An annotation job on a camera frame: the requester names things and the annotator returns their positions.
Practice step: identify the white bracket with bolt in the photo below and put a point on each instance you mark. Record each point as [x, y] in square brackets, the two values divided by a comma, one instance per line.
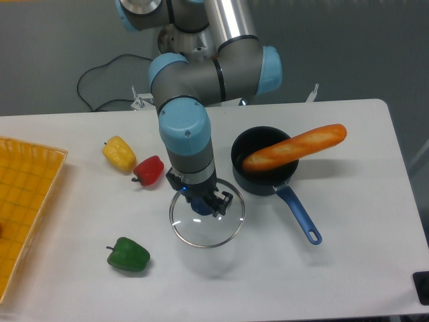
[313, 94]

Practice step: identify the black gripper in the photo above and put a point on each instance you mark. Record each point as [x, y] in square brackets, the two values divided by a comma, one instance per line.
[200, 186]

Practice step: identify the green toy bell pepper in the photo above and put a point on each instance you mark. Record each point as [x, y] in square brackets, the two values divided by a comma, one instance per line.
[128, 255]

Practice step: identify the yellow toy bell pepper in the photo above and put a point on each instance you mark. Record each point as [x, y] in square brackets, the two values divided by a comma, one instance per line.
[119, 154]

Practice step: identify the red toy bell pepper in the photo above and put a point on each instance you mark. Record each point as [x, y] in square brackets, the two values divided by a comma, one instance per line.
[148, 171]

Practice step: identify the toy baguette bread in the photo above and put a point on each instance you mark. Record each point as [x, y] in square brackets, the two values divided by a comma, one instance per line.
[292, 149]

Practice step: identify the dark blue saucepan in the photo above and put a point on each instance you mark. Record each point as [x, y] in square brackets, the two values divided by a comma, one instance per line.
[274, 181]

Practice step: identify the glass pot lid blue knob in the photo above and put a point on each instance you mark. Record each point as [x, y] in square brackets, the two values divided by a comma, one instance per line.
[194, 223]

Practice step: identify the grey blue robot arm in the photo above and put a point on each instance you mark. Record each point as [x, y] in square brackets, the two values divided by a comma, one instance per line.
[237, 66]

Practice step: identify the yellow woven basket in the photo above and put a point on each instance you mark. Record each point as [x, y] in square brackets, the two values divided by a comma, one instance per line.
[28, 174]

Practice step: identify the black object at table corner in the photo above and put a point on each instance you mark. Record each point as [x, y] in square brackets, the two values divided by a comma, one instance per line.
[421, 283]

